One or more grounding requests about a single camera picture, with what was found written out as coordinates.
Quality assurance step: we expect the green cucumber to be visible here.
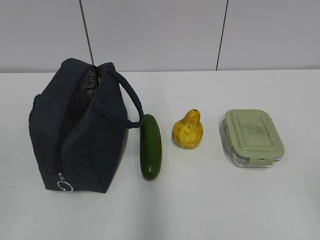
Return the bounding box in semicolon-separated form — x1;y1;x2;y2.
140;114;163;181

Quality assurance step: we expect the yellow pear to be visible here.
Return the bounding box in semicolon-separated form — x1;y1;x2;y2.
172;109;204;149

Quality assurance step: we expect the dark blue lunch bag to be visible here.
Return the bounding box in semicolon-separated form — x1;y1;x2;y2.
28;58;144;193

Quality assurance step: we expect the glass container green lid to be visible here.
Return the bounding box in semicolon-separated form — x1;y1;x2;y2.
222;109;285;168

